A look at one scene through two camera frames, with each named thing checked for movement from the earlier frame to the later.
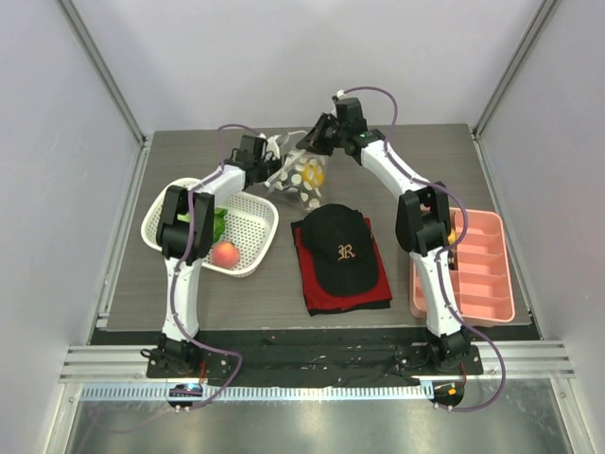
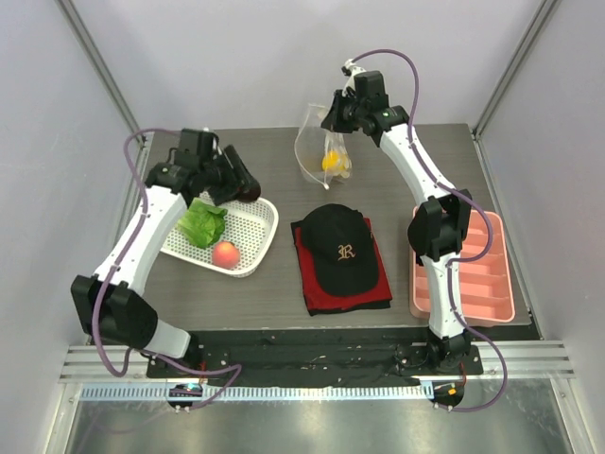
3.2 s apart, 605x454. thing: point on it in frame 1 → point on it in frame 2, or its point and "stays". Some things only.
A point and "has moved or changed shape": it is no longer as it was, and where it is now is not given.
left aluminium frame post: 97,61 stays
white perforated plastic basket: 250,224 stays
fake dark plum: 288,198 → 249,193
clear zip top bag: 302,174 has moved or changed shape
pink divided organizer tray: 483,270 stays
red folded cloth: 319,303 stays
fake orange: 313,175 → 335,161
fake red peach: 225,255 stays
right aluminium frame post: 544,10 stays
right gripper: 319,133 → 337,115
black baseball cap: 343,249 stays
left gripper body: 267,168 → 221,183
